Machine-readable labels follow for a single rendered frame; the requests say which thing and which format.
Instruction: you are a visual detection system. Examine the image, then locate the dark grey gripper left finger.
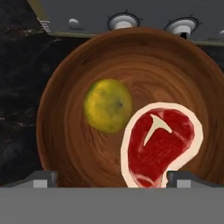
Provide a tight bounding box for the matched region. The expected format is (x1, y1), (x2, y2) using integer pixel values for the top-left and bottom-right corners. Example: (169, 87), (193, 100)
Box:
(2, 170), (58, 189)

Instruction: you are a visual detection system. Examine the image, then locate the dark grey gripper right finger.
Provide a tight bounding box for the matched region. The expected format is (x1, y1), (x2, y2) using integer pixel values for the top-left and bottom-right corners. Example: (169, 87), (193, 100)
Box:
(165, 170), (224, 189)

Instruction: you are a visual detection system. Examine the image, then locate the raw red steak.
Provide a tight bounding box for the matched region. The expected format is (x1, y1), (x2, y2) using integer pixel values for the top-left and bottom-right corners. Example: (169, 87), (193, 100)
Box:
(120, 101), (205, 189)

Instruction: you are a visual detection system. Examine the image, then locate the brown wooden bowl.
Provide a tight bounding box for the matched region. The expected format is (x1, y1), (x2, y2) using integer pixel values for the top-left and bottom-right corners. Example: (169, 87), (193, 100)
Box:
(36, 27), (224, 189)

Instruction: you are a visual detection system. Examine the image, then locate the yellow-green orange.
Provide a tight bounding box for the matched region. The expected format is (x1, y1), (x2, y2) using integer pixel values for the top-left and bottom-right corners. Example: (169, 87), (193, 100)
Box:
(83, 78), (134, 135)

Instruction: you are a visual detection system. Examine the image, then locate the small white hob knob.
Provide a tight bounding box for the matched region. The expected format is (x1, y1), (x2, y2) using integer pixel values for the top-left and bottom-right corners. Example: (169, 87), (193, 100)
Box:
(67, 17), (81, 30)

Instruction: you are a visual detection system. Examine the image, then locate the grey hob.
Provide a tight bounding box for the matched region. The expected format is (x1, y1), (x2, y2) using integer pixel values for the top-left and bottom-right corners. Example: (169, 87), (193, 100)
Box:
(26, 0), (224, 46)

